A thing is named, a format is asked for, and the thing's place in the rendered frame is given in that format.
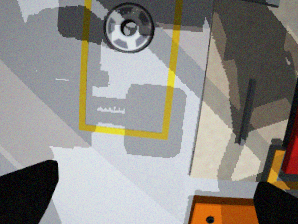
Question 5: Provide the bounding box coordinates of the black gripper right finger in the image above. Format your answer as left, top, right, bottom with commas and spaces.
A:
253, 181, 298, 224

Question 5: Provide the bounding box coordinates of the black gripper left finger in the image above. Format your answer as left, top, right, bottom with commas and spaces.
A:
0, 159, 59, 224

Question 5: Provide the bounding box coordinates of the black wheel with grey rim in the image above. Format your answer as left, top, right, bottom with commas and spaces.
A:
102, 2, 154, 52

